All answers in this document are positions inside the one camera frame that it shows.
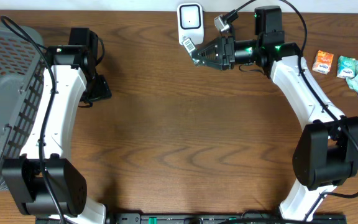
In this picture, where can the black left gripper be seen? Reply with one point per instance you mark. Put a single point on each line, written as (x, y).
(101, 90)

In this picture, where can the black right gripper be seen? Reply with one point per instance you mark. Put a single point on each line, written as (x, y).
(224, 46)

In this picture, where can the dark green round-logo packet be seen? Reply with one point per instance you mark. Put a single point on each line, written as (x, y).
(191, 50)

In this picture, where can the orange tissue pack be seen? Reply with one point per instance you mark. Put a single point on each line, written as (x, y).
(322, 62)

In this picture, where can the green tissue pack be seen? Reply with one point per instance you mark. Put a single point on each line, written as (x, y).
(346, 67)

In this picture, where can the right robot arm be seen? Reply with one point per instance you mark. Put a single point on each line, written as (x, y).
(327, 152)

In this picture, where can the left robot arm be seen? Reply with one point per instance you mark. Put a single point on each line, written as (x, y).
(42, 180)

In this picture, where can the white barcode scanner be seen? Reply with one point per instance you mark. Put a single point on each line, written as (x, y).
(190, 22)

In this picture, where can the grey plastic shopping basket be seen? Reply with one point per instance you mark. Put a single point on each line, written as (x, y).
(21, 86)

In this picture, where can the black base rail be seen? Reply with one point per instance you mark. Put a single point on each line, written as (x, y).
(249, 216)

